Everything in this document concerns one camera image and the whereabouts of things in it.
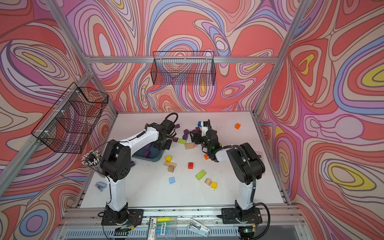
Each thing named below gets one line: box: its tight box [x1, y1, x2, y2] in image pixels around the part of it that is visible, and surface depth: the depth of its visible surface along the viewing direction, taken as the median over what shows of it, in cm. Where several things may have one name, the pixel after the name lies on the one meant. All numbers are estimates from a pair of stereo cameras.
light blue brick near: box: [168, 177, 176, 185], surface depth 88 cm
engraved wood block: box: [163, 161, 177, 168], surface depth 93 cm
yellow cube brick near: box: [210, 182, 218, 189], surface depth 86 cm
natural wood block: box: [185, 143, 195, 150], surface depth 101 cm
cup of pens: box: [81, 150, 102, 168], surface depth 77 cm
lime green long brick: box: [177, 138, 187, 145], surface depth 104 cm
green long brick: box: [195, 169, 207, 181], surface depth 90 cm
